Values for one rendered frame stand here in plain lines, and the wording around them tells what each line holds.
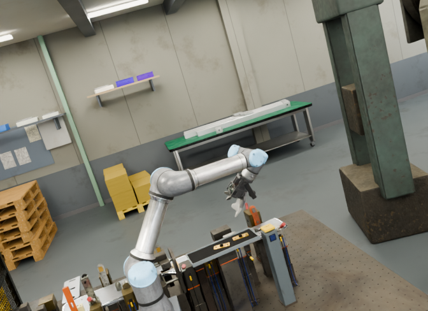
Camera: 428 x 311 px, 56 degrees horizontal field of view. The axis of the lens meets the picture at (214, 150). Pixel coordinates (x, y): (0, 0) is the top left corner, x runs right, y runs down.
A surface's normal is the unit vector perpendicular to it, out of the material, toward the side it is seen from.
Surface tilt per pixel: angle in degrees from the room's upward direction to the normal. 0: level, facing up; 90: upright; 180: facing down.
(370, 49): 89
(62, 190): 90
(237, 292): 90
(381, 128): 89
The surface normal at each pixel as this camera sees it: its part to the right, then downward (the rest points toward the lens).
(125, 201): 0.25, 0.14
